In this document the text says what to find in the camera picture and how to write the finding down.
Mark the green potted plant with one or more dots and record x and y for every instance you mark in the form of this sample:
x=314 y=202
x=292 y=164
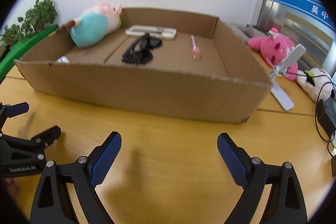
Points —
x=42 y=12

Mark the grey cloth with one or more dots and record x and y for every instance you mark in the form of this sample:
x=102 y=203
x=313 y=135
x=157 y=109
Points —
x=246 y=29

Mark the blue wall sign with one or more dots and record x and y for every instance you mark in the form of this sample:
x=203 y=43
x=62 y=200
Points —
x=294 y=1

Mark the white phone case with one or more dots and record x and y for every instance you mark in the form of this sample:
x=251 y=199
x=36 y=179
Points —
x=168 y=34

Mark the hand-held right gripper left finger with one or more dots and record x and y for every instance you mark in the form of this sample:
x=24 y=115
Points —
x=105 y=158

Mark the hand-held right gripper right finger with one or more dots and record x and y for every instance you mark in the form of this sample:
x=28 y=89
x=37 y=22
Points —
x=232 y=158

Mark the pink rabbit plush toy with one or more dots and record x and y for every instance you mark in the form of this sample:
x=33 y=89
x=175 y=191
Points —
x=270 y=49

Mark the small white object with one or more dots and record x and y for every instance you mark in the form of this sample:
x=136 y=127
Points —
x=63 y=59

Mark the green plastic board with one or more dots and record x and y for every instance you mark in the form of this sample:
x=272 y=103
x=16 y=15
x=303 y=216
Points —
x=15 y=50

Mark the pink pig plush toy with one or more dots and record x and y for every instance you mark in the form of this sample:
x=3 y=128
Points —
x=89 y=29

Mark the black power adapter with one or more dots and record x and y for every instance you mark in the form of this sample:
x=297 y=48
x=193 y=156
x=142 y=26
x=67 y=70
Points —
x=326 y=116

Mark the brown cardboard box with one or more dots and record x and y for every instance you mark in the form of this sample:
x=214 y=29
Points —
x=157 y=90

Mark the white plush toy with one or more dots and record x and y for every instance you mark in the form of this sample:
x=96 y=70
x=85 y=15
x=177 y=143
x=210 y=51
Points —
x=309 y=88

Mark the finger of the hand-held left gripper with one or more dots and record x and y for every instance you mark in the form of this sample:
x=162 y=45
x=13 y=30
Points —
x=50 y=134
x=18 y=109

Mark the black sunglasses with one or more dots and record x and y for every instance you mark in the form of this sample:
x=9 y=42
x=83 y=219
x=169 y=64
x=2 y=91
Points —
x=136 y=56

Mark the pink pen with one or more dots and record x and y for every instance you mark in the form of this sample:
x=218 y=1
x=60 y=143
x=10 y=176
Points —
x=195 y=52

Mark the white folding phone stand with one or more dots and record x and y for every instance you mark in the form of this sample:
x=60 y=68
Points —
x=282 y=98

